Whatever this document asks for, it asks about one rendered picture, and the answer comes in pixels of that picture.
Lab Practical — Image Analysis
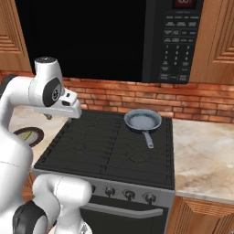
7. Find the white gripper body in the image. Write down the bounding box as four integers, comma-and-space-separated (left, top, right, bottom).
33, 98, 83, 120

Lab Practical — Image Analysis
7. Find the yellow butter stick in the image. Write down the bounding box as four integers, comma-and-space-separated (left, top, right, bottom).
23, 131, 33, 142

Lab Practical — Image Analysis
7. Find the grey frying pan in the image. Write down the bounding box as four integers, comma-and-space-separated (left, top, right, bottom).
122, 108, 163, 150

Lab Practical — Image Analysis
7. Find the black stove with hob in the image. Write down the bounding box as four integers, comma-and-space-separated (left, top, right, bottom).
32, 109, 176, 234

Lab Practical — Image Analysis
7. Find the wooden base cupboard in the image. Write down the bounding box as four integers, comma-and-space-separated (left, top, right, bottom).
20, 171, 37, 203
165, 195, 234, 234

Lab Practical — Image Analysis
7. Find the black microwave oven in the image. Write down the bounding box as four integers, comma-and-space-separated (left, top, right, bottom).
14, 0, 205, 85

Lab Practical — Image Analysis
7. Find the black oven door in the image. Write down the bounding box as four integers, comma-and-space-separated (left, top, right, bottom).
78, 195, 170, 234

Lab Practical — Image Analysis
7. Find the wooden wall cupboard door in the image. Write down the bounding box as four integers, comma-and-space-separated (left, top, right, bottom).
188, 0, 234, 86
0, 0, 33, 73

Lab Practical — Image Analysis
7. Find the silver oven door handle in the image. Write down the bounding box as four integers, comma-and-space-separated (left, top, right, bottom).
80, 202, 165, 219

